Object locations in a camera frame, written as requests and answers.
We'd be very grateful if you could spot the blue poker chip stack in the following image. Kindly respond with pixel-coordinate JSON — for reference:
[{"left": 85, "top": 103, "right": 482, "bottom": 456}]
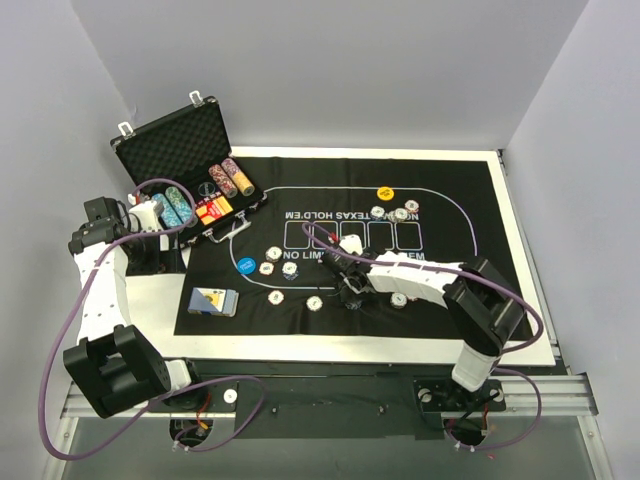
[{"left": 345, "top": 300, "right": 362, "bottom": 310}]

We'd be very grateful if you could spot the grey poker chip stack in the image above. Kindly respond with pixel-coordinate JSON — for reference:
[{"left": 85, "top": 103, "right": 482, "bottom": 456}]
[{"left": 306, "top": 296, "right": 323, "bottom": 312}]

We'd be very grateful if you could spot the yellow dealer button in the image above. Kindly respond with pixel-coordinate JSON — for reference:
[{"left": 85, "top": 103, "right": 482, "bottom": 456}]
[{"left": 376, "top": 186, "right": 395, "bottom": 201}]

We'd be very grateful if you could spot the blue playing card deck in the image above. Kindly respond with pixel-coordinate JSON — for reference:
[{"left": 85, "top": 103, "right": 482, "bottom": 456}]
[{"left": 187, "top": 287, "right": 239, "bottom": 317}]

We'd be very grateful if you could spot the single red 100 chip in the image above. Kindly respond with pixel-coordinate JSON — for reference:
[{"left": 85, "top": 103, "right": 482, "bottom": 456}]
[{"left": 259, "top": 261, "right": 275, "bottom": 276}]

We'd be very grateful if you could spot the blue blind button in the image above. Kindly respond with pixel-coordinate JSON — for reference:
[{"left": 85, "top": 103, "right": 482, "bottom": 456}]
[{"left": 236, "top": 257, "right": 257, "bottom": 275}]

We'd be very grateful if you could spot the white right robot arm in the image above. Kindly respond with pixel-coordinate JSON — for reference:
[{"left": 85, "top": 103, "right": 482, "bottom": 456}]
[{"left": 320, "top": 235, "right": 526, "bottom": 409}]

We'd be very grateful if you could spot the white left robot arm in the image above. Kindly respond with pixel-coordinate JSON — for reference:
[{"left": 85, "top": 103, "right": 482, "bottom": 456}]
[{"left": 63, "top": 197, "right": 206, "bottom": 418}]

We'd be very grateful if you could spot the white table board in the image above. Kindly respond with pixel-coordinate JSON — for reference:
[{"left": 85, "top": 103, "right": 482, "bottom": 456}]
[{"left": 127, "top": 146, "right": 545, "bottom": 365}]

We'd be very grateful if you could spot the light blue chip roll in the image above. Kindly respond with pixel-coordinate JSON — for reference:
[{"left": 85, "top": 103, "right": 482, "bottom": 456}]
[{"left": 152, "top": 193, "right": 183, "bottom": 229}]

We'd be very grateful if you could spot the red yellow card box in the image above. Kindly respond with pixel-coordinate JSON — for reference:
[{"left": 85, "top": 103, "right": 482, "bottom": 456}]
[{"left": 196, "top": 196, "right": 233, "bottom": 226}]

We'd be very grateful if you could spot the clear round button in case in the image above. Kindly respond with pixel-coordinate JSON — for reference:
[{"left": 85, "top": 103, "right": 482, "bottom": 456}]
[{"left": 198, "top": 181, "right": 216, "bottom": 197}]

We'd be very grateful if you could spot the black poker felt mat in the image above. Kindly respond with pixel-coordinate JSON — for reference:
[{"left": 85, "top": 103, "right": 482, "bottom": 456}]
[{"left": 175, "top": 157, "right": 518, "bottom": 339}]

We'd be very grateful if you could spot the black aluminium poker case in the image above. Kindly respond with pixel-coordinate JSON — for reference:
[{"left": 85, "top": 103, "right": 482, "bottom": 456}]
[{"left": 110, "top": 90, "right": 266, "bottom": 246}]

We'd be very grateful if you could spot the dark red chip roll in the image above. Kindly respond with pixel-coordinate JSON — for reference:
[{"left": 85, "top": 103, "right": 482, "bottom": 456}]
[{"left": 208, "top": 164, "right": 238, "bottom": 198}]

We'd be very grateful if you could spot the tan chip roll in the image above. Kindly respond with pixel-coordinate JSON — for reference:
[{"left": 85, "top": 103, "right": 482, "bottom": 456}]
[{"left": 221, "top": 157, "right": 255, "bottom": 196}]

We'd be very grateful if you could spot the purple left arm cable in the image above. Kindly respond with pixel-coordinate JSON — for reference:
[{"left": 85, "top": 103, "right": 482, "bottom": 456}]
[{"left": 38, "top": 177, "right": 265, "bottom": 460}]

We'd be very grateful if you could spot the aluminium mounting rail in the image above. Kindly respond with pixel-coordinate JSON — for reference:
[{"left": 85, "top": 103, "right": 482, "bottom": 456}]
[{"left": 62, "top": 372, "right": 599, "bottom": 420}]

